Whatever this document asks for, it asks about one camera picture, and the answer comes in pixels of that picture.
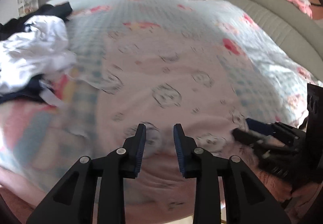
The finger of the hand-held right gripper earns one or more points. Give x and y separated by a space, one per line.
248 138
260 126

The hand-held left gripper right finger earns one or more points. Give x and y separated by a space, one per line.
179 150

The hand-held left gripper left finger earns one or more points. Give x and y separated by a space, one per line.
141 148

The pink cartoon print pants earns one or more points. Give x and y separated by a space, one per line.
171 87

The grey padded headboard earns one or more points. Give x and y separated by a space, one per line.
272 16

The pink and white plush toy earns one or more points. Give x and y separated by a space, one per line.
300 4

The navy striped garment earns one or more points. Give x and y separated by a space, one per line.
22 92

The checkered cartoon print blanket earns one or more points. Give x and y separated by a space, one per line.
151 11

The white garment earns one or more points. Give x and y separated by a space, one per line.
37 49

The black garment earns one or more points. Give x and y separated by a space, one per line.
55 9

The white shelf rack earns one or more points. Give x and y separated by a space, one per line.
26 1

